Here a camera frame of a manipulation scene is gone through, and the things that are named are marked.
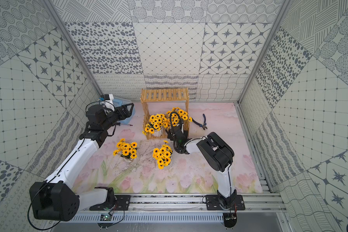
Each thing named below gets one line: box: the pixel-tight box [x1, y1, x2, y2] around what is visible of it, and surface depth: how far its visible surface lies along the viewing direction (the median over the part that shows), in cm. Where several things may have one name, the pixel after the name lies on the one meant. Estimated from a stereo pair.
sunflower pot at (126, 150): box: [113, 138, 138, 160], surface depth 79 cm
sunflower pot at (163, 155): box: [152, 140, 173, 170], surface depth 76 cm
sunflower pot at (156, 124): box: [142, 113, 170, 137], surface depth 88 cm
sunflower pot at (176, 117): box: [165, 106, 193, 134], surface depth 87 cm
